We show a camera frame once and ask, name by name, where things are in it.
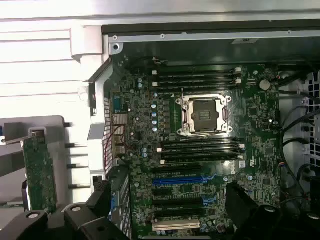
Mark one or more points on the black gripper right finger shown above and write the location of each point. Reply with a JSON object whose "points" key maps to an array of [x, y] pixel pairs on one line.
{"points": [[250, 220]]}

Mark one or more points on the green motherboard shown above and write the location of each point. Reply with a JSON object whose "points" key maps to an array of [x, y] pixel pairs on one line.
{"points": [[262, 120]]}

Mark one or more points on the white expansion slot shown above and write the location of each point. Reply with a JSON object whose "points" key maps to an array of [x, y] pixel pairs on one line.
{"points": [[175, 225]]}

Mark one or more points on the silver coin battery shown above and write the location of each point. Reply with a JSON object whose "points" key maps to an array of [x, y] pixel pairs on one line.
{"points": [[264, 85]]}

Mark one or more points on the blue expansion slot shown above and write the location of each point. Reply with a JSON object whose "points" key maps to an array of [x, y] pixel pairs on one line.
{"points": [[175, 180]]}

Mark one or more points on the metal CPU socket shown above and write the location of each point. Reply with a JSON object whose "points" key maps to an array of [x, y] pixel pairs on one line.
{"points": [[205, 116]]}

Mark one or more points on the open black PC case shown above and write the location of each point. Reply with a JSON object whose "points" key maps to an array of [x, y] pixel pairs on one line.
{"points": [[200, 37]]}

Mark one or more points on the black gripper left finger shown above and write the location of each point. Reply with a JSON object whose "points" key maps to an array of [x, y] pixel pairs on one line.
{"points": [[75, 220]]}

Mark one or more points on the perforated metal disk bay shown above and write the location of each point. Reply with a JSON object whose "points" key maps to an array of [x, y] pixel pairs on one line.
{"points": [[312, 87]]}

